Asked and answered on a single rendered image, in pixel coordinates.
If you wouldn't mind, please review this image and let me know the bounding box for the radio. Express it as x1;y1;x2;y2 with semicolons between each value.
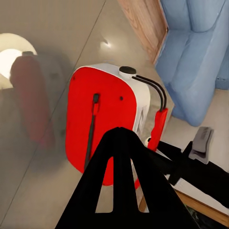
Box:
66;63;168;189

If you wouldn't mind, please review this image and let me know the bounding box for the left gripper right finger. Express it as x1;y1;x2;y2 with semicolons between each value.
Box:
120;127;200;229

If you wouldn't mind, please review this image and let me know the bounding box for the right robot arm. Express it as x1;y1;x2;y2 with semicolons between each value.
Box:
146;126;229;208

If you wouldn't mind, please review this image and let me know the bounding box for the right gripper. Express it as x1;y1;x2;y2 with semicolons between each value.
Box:
146;141;224;196

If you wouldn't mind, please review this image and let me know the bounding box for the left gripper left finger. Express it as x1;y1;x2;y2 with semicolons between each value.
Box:
55;127;127;229

